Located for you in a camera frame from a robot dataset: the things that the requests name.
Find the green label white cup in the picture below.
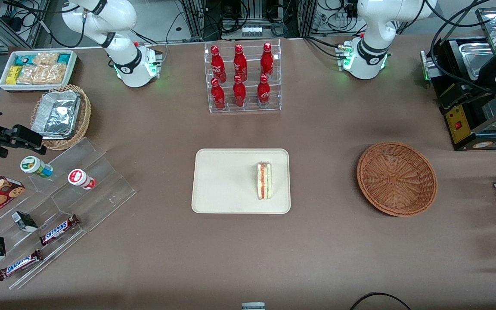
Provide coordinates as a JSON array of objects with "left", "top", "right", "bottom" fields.
[{"left": 20, "top": 156, "right": 54, "bottom": 179}]

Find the white plastic snack bin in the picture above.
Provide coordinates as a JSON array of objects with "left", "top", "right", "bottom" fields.
[{"left": 0, "top": 50, "right": 79, "bottom": 93}]

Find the black looped table cable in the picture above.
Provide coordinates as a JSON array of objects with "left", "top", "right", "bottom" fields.
[{"left": 350, "top": 291, "right": 412, "bottom": 310}]

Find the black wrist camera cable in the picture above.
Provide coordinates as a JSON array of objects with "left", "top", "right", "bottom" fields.
[{"left": 430, "top": 0, "right": 496, "bottom": 93}]

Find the aluminium foil tray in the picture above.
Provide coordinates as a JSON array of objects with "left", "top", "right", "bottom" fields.
[{"left": 31, "top": 90, "right": 81, "bottom": 140}]

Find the red label white cup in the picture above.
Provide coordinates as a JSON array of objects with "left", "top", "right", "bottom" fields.
[{"left": 68, "top": 169, "right": 97, "bottom": 190}]

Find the beige plastic tray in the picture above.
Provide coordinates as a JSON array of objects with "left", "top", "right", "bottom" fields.
[{"left": 191, "top": 148, "right": 291, "bottom": 214}]

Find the clear acrylic bottle rack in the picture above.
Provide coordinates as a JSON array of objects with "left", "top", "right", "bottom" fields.
[{"left": 204, "top": 39, "right": 282, "bottom": 114}]

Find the yellow snack pack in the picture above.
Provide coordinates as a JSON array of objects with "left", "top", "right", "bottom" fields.
[{"left": 6, "top": 65, "right": 23, "bottom": 85}]

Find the brown round wicker basket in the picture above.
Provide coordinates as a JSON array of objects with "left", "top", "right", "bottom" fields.
[{"left": 356, "top": 142, "right": 438, "bottom": 217}]

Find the snickers chocolate bar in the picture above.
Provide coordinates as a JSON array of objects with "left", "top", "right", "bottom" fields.
[
  {"left": 0, "top": 249, "right": 44, "bottom": 281},
  {"left": 39, "top": 214, "right": 80, "bottom": 246}
]

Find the black food warmer cabinet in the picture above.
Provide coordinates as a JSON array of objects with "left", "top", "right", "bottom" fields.
[{"left": 420, "top": 6, "right": 496, "bottom": 151}]

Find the clear acrylic stepped display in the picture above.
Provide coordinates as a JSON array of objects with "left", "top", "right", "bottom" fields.
[{"left": 0, "top": 137, "right": 137, "bottom": 290}]

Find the triangle sandwich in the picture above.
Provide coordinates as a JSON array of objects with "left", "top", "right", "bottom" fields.
[{"left": 256, "top": 161, "right": 273, "bottom": 200}]

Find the red cola bottle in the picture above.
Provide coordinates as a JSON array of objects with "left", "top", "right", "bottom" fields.
[
  {"left": 257, "top": 74, "right": 272, "bottom": 107},
  {"left": 211, "top": 77, "right": 226, "bottom": 110},
  {"left": 232, "top": 75, "right": 247, "bottom": 108},
  {"left": 210, "top": 45, "right": 227, "bottom": 82},
  {"left": 260, "top": 42, "right": 275, "bottom": 78},
  {"left": 233, "top": 43, "right": 248, "bottom": 81}
]

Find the clear rice cracker bag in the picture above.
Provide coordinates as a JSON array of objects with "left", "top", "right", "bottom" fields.
[
  {"left": 18, "top": 65, "right": 66, "bottom": 85},
  {"left": 33, "top": 53, "right": 59, "bottom": 68}
]

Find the light wicker basket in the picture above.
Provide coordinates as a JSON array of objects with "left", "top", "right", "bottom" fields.
[{"left": 30, "top": 84, "right": 92, "bottom": 151}]

